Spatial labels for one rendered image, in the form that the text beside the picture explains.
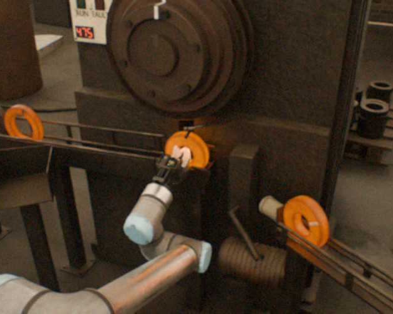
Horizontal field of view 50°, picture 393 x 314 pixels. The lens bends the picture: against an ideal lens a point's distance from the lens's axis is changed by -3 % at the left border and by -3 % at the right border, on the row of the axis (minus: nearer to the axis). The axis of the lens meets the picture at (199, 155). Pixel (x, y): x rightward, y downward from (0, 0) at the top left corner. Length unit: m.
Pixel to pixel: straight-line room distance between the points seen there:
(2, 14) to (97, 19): 2.47
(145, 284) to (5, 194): 0.81
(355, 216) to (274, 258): 1.21
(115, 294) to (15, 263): 1.38
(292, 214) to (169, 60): 0.56
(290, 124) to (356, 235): 1.13
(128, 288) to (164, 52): 0.64
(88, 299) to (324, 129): 0.89
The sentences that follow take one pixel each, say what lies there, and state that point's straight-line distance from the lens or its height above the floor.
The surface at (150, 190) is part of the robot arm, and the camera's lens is 1.31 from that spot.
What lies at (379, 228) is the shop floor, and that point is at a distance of 2.50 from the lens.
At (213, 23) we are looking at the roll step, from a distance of 1.22.
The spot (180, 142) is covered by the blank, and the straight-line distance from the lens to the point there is 1.47.
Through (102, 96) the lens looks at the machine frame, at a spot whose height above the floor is 0.87.
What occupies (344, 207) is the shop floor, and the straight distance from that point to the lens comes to 2.59.
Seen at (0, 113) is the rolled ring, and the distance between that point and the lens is 1.97.
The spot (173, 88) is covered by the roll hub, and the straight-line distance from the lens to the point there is 1.27.
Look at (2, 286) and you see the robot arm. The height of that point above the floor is 0.85.
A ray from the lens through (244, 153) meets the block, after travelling 1.37.
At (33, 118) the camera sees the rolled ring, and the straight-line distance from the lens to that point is 1.84.
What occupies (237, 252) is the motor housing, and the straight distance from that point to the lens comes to 1.41.
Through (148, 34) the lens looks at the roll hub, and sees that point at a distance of 1.26.
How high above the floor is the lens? 1.47
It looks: 30 degrees down
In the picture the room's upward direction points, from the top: straight up
